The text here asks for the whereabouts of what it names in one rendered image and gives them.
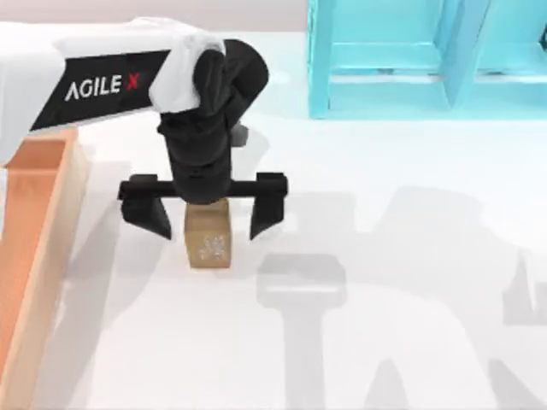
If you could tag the grey rounded box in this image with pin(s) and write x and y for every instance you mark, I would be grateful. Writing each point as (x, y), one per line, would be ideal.
(240, 134)

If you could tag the shallow salmon box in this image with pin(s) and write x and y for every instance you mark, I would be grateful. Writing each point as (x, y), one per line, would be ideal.
(40, 205)

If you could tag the light blue rack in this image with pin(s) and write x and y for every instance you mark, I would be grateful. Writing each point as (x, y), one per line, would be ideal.
(384, 60)

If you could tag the small brown box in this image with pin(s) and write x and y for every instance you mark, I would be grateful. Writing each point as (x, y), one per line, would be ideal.
(209, 239)

